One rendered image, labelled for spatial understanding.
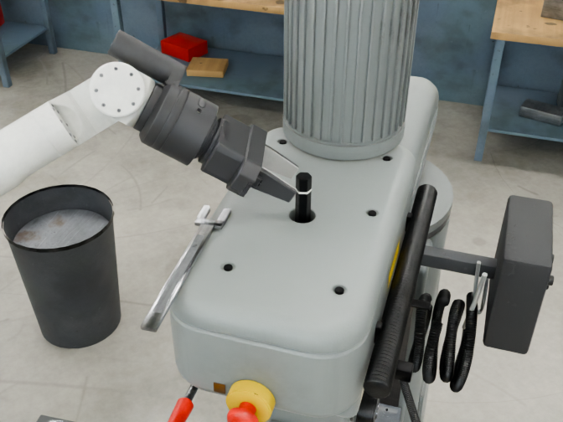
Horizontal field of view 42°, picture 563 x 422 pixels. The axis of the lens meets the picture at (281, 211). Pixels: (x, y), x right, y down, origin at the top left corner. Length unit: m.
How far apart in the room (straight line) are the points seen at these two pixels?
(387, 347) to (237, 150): 0.31
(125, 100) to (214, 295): 0.26
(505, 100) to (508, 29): 0.78
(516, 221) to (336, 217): 0.43
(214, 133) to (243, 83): 4.23
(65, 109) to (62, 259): 2.20
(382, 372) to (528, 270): 0.43
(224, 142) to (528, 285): 0.61
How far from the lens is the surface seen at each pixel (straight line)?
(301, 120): 1.13
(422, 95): 1.66
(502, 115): 4.96
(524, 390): 3.43
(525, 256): 1.27
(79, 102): 0.99
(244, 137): 0.95
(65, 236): 3.36
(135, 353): 3.46
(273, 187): 0.95
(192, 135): 0.91
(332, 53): 1.06
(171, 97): 0.92
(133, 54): 0.94
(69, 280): 3.23
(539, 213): 1.38
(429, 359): 1.41
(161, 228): 4.16
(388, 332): 0.97
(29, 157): 0.93
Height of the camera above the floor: 2.49
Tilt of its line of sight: 36 degrees down
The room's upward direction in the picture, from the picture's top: straight up
